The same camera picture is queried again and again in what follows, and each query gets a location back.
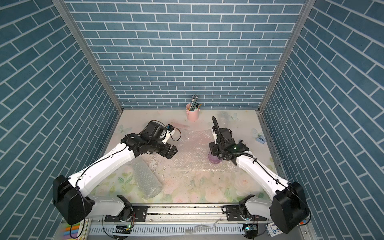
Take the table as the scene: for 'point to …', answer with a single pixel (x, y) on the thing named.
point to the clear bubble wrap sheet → (192, 151)
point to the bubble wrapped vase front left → (149, 185)
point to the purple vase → (214, 159)
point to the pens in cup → (193, 106)
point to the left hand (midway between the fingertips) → (174, 148)
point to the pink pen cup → (192, 116)
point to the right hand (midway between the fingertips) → (215, 144)
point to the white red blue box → (273, 230)
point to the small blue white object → (260, 139)
